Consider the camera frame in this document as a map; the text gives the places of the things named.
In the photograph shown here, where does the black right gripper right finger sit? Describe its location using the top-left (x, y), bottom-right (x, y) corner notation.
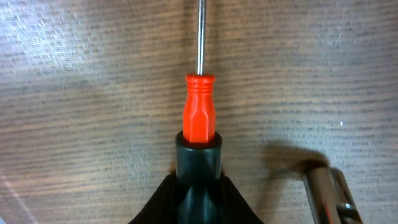
top-left (220, 174), bottom-right (264, 224)

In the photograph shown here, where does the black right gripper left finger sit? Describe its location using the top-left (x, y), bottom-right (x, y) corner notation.
top-left (129, 174), bottom-right (178, 224)

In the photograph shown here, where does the black orange screwdriver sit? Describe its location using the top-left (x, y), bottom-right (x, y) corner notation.
top-left (176, 0), bottom-right (222, 223)

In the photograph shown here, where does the small silver wrench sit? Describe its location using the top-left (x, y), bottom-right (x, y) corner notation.
top-left (303, 167), bottom-right (363, 224)

